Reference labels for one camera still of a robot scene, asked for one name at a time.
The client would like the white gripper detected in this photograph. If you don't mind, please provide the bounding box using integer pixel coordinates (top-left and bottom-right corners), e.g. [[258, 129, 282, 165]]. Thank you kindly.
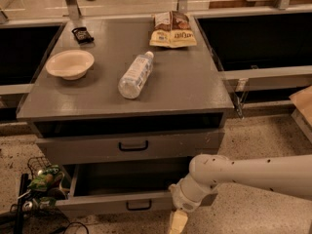
[[168, 178, 209, 234]]

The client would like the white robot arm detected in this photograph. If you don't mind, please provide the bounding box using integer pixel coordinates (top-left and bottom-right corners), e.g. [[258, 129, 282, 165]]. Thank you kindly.
[[168, 154, 312, 234]]

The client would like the white bowl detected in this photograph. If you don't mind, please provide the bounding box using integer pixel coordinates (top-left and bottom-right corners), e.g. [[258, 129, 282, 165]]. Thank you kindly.
[[45, 50, 95, 80]]

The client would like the small black snack packet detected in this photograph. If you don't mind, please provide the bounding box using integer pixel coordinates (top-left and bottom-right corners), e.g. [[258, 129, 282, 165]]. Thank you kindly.
[[71, 27, 94, 44]]

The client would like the grey drawer cabinet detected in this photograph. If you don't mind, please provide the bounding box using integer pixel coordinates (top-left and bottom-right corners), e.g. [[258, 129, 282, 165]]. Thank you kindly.
[[17, 16, 235, 168]]

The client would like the clear plastic water bottle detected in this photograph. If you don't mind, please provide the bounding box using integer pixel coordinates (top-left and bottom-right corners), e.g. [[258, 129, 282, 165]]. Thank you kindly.
[[118, 51, 154, 99]]

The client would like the grey drawer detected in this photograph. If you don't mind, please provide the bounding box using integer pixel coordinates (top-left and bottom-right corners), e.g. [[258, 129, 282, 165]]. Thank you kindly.
[[57, 157, 190, 217], [37, 130, 224, 165]]

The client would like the black floor cable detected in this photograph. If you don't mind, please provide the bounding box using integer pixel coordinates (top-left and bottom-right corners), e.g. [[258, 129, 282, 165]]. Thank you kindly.
[[48, 221, 90, 234]]

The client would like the brown cardboard box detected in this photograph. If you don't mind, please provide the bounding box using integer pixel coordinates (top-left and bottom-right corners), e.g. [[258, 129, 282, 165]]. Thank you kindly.
[[290, 86, 312, 126]]

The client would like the green chip bag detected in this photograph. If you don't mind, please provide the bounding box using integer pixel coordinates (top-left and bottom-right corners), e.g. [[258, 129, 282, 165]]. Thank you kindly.
[[28, 165, 64, 192]]

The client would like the yellow brown chip bag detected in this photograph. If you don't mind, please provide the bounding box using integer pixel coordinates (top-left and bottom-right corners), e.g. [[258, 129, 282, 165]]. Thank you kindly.
[[149, 11, 197, 49]]

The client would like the grey top drawer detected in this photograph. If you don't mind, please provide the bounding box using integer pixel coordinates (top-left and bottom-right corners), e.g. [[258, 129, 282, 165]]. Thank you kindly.
[[37, 130, 224, 165]]

